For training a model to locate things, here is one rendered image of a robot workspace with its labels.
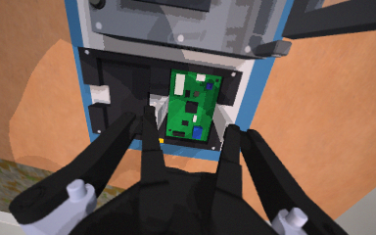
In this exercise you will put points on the green circuit board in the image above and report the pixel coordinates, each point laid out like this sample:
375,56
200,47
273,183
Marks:
192,99

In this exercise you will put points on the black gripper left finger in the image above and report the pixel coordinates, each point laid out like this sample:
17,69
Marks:
57,203

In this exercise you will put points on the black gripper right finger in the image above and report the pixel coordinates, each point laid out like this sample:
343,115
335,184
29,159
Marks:
288,208

